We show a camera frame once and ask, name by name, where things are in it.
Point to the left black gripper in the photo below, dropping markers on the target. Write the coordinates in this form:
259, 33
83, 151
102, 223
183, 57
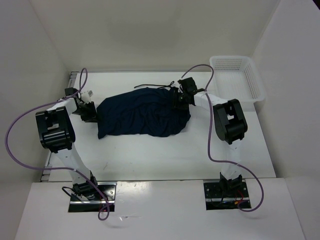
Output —
92, 117

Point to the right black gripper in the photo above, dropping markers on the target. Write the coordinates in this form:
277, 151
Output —
182, 91

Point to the navy blue shorts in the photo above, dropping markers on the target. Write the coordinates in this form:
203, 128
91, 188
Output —
144, 111

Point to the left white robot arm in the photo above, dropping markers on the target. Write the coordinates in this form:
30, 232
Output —
57, 134

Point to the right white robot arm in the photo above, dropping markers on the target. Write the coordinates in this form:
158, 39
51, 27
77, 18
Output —
227, 120

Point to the white plastic basket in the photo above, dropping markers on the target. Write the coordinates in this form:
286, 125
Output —
236, 77

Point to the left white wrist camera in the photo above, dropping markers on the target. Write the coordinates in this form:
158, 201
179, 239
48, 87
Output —
86, 96

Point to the aluminium table edge rail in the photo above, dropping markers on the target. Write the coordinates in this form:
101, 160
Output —
49, 176

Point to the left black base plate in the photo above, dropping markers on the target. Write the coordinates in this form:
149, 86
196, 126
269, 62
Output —
81, 204

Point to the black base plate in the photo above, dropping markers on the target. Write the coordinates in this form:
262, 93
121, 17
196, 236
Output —
217, 199
81, 204

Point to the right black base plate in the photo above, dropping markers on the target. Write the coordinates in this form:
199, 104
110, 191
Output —
217, 199

